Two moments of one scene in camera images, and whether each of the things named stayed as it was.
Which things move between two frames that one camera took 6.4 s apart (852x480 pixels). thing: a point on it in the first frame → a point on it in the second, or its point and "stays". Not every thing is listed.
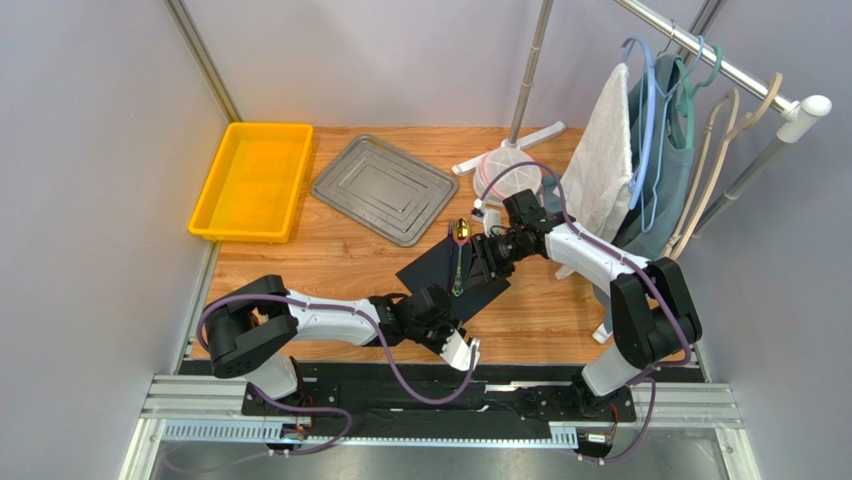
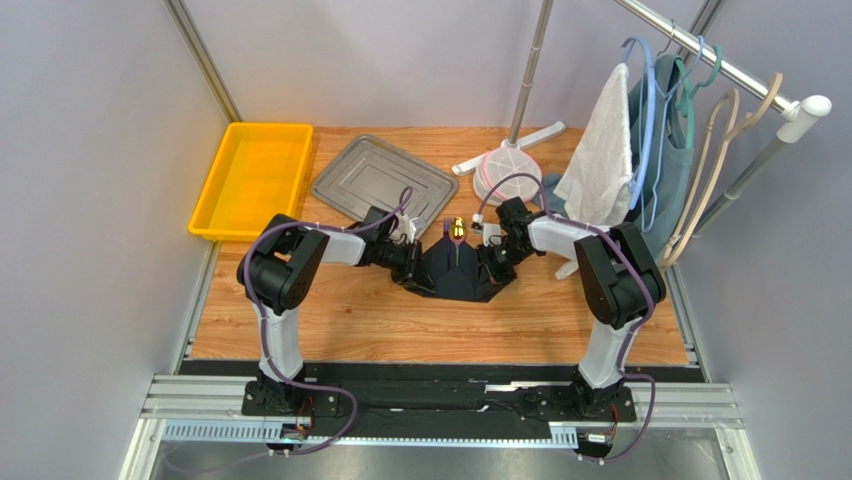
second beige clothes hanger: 718,161 stays
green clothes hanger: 687,109 stays
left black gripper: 449,326 → 411,272
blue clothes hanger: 637,174 stays
